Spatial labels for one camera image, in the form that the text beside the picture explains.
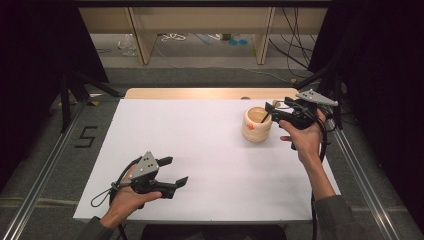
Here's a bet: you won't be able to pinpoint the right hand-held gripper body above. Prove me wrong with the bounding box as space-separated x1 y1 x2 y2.
275 88 339 132

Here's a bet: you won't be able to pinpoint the person's right hand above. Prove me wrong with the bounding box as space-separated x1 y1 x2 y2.
279 108 329 167

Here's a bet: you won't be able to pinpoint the metal floor rail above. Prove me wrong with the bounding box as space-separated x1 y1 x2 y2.
0 99 88 240
321 99 403 240

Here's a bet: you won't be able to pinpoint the clear plastic bag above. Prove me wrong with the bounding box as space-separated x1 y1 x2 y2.
117 33 138 57

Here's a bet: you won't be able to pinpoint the white coiled cable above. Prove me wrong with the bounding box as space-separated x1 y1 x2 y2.
160 32 188 43

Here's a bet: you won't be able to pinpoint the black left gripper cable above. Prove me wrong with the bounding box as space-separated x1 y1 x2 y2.
90 155 143 240

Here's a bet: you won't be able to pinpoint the white table board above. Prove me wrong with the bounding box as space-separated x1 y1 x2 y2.
72 98 342 224

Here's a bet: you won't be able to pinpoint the black hanging cables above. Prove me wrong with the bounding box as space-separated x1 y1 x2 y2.
268 6 318 80

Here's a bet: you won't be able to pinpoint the wooden table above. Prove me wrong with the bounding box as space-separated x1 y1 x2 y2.
124 87 299 100

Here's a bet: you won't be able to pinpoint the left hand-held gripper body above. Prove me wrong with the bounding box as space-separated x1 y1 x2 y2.
117 151 168 200

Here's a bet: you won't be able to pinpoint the cream ribbed pen holder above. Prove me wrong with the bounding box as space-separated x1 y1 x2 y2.
241 106 274 144

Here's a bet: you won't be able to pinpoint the person's left hand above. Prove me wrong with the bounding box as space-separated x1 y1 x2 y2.
99 164 163 230

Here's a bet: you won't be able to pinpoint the person's lap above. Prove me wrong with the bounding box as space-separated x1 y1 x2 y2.
139 223 288 240

